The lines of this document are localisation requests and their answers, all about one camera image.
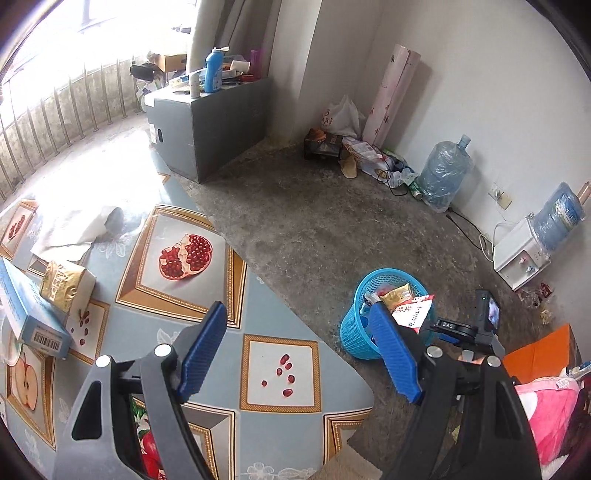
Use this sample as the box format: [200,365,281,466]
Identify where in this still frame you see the pink bedding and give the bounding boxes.
[515,377,590,478]

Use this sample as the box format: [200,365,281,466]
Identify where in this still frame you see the red white snack wrapper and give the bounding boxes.
[392,295,434,333]

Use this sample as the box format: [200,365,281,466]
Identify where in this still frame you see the white paper tissue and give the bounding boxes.
[31,207,124,263]

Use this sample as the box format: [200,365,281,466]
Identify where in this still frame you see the empty water jug in bag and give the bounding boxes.
[417,135,474,213]

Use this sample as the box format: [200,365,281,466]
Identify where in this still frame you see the blue water jug on dispenser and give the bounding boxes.
[532,182,585,254]

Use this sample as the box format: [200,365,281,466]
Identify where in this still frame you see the pink rolled mat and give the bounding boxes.
[362,44,421,148]

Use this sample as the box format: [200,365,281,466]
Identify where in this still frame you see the cardboard box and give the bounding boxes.
[154,53,187,73]

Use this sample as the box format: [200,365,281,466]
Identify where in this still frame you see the metal balcony railing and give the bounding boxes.
[1,57,140,200]

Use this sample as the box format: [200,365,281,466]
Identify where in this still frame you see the grey cabinet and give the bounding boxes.
[144,78,271,183]

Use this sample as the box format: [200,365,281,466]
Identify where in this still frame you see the gold tissue pack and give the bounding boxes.
[40,261,96,315]

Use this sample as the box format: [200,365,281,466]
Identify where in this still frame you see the white plastic bag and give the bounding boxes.
[321,95,366,139]

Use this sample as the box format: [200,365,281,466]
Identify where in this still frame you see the white water dispenser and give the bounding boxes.
[493,214,551,291]

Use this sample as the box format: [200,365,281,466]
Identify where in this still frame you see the blue detergent bottle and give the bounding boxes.
[204,46,229,94]

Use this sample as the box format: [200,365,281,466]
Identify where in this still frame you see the blue medicine box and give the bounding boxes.
[0,258,71,359]

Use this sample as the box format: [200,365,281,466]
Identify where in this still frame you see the wall power socket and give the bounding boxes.
[488,184,512,210]

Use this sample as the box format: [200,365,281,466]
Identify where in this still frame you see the fruit pattern tablecloth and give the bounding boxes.
[1,130,374,479]

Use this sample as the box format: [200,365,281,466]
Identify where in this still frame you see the orange box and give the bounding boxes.
[503,324,582,384]

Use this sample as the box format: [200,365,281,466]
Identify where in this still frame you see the blue plastic trash basket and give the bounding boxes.
[339,268,428,360]

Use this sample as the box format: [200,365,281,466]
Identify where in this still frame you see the yellow snack packet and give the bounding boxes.
[378,283,414,312]

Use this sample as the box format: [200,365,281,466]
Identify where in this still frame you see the black box on floor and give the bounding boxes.
[303,128,342,161]

